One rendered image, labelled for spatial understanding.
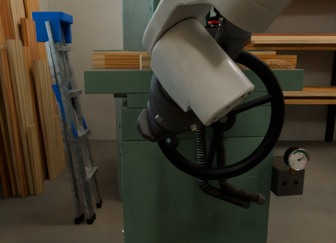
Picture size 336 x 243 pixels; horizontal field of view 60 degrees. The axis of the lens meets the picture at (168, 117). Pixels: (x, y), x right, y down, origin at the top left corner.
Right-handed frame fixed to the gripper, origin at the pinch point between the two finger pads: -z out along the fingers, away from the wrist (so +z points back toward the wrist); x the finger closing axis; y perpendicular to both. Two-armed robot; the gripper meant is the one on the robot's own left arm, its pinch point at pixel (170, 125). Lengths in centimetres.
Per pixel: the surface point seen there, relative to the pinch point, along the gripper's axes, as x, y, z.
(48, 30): -25, 86, -79
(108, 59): -4.6, 33.3, -29.5
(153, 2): 18, 55, -36
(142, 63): 2.5, 22.8, -17.6
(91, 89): -12.1, 20.5, -19.9
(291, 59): 52, 16, -29
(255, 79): 30.6, 9.7, -18.7
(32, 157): -64, 46, -151
